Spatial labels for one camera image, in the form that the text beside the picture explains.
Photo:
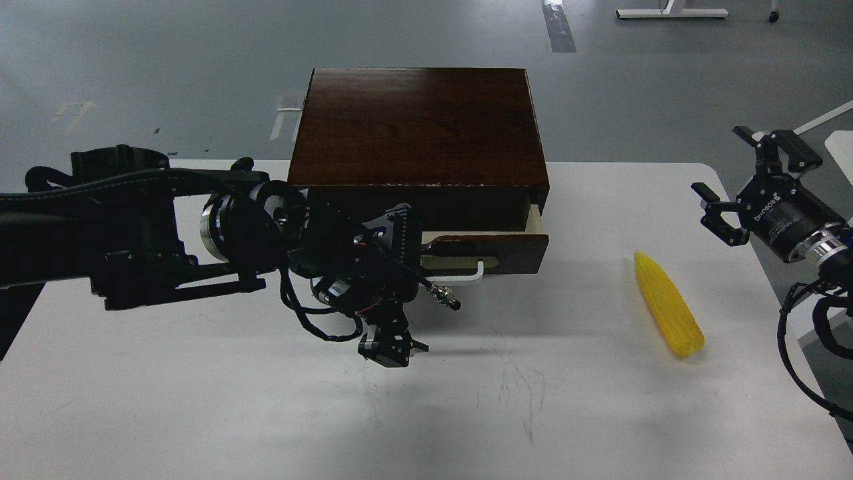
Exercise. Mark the yellow corn cob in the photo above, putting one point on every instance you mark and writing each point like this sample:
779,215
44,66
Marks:
673,316

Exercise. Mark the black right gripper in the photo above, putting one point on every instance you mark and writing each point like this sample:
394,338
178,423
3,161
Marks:
777,209

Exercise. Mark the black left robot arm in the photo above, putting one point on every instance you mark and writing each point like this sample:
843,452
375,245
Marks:
145,233

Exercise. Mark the wooden drawer with white handle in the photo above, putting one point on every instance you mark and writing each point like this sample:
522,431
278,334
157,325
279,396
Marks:
500,252

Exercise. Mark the white side table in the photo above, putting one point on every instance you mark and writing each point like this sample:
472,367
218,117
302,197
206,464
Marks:
838,143

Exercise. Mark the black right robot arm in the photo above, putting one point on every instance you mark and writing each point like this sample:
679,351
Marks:
831,255

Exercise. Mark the white desk leg base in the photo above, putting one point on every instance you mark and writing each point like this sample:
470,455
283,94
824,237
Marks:
673,10

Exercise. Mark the dark wooden drawer cabinet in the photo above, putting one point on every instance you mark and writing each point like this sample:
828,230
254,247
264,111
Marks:
461,144

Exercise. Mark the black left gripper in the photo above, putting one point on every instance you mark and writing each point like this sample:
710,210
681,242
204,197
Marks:
380,276

